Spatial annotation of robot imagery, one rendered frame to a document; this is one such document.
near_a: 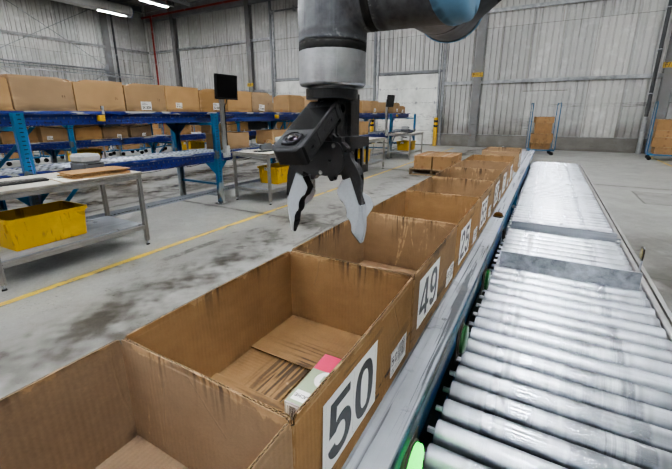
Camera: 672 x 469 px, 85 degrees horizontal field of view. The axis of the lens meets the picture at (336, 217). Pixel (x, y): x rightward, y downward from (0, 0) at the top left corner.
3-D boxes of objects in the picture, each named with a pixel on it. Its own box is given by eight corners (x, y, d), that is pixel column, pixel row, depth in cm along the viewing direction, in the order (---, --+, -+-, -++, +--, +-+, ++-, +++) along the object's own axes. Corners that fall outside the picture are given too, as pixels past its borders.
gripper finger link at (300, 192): (311, 224, 61) (333, 176, 57) (290, 233, 56) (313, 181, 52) (297, 214, 62) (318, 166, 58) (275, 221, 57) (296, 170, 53)
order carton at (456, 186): (476, 240, 141) (481, 197, 136) (402, 229, 154) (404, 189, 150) (490, 216, 174) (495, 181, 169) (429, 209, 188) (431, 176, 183)
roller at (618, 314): (665, 339, 110) (669, 324, 108) (480, 298, 134) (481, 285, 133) (660, 331, 114) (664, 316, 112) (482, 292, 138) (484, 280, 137)
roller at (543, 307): (671, 351, 104) (675, 335, 103) (477, 306, 129) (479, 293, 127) (666, 342, 108) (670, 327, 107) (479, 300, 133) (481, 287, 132)
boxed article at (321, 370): (359, 382, 66) (360, 365, 65) (323, 436, 55) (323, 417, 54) (325, 370, 69) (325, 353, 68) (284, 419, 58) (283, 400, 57)
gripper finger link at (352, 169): (374, 199, 50) (350, 139, 49) (370, 201, 48) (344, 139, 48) (346, 211, 52) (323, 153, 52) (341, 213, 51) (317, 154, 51)
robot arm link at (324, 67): (346, 44, 43) (280, 50, 48) (346, 88, 44) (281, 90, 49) (377, 56, 51) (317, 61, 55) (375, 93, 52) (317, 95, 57)
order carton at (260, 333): (298, 544, 41) (293, 421, 37) (136, 436, 55) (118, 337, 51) (410, 353, 74) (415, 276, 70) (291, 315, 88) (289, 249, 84)
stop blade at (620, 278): (637, 296, 132) (642, 273, 129) (498, 270, 153) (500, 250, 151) (637, 295, 132) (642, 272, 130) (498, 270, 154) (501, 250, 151)
